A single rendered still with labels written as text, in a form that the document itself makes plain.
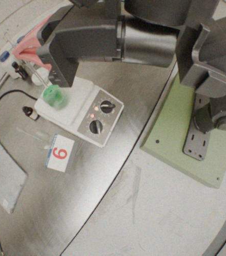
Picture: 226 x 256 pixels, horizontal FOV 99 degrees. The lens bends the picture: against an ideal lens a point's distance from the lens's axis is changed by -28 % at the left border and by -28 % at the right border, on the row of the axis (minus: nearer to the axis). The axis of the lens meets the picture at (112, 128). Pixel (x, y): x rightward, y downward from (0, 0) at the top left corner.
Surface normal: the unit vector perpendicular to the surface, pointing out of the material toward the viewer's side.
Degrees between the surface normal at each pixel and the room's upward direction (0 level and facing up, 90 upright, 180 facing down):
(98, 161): 0
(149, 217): 0
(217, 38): 55
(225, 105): 70
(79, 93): 0
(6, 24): 90
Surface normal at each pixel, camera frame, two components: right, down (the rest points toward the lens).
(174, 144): -0.02, -0.25
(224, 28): -0.82, -0.27
